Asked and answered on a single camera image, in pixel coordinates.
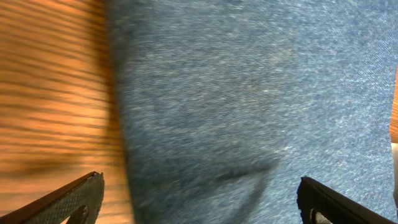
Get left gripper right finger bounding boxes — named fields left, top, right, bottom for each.
left=297, top=177, right=395, bottom=224

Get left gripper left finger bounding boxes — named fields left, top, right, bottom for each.
left=1, top=172, right=104, bottom=224

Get blue denim jeans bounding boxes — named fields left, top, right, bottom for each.
left=106, top=0, right=397, bottom=223

